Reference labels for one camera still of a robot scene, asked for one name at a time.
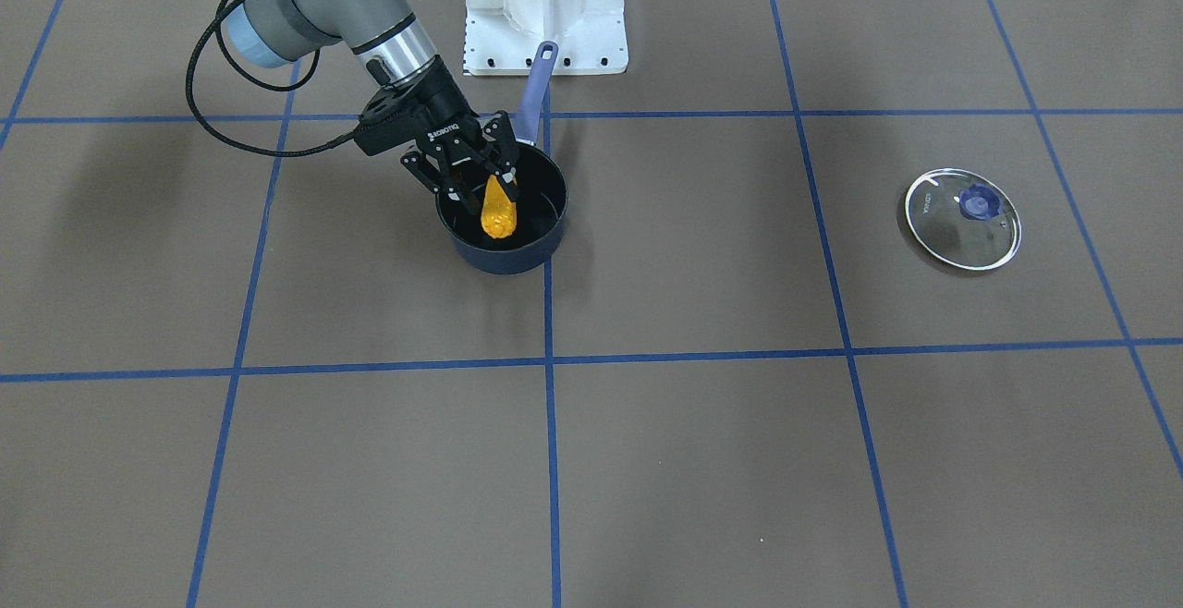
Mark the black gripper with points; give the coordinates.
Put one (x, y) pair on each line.
(444, 115)

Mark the yellow toy corn cob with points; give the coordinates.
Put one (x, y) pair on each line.
(499, 214)

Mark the glass pot lid blue knob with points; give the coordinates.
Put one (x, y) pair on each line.
(962, 220)

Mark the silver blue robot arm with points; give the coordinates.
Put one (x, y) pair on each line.
(385, 36)

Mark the dark blue saucepan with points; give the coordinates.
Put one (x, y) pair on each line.
(541, 197)

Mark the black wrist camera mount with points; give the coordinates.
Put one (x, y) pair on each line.
(389, 119)

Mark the white camera stand column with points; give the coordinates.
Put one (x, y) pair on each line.
(501, 36)

